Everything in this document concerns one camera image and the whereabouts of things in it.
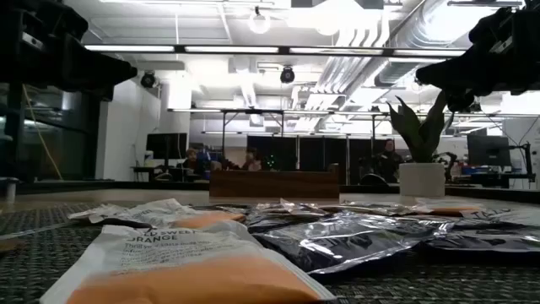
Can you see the white plastic container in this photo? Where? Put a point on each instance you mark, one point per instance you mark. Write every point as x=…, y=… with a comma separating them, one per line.
x=149, y=159

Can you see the person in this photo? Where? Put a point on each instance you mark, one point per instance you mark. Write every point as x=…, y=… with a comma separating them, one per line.
x=192, y=162
x=252, y=162
x=388, y=162

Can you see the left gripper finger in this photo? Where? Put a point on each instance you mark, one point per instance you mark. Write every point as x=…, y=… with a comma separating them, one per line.
x=97, y=93
x=97, y=69

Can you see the grey woven table mat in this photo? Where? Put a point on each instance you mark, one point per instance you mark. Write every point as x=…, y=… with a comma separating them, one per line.
x=422, y=287

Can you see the black round spotlight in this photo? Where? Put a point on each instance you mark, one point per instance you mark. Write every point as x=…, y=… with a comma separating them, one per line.
x=287, y=75
x=148, y=79

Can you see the long LED light bar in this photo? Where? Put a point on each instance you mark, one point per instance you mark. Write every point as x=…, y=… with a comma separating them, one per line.
x=126, y=48

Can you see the black computer monitor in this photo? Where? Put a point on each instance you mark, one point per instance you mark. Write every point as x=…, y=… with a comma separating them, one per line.
x=166, y=145
x=488, y=150

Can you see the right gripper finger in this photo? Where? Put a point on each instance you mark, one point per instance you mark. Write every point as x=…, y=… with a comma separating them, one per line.
x=451, y=76
x=460, y=101

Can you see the grey cylindrical post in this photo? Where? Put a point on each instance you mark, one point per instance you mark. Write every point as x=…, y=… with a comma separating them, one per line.
x=9, y=188

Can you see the orange white Tazo tea packet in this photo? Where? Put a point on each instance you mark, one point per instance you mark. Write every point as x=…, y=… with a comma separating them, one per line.
x=147, y=213
x=519, y=217
x=190, y=278
x=455, y=210

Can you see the round white globe lamp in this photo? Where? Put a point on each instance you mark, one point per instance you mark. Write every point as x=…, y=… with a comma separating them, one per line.
x=259, y=22

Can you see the white plant pot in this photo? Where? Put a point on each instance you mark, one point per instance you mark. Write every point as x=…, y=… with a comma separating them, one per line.
x=422, y=179

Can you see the green snake plant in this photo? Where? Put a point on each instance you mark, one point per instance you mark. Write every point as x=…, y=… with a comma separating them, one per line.
x=417, y=139

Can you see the black background rig frame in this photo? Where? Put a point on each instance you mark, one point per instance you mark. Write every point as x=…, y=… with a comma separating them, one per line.
x=253, y=111

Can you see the brown wooden tea box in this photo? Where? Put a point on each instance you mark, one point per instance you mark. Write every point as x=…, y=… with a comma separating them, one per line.
x=274, y=183

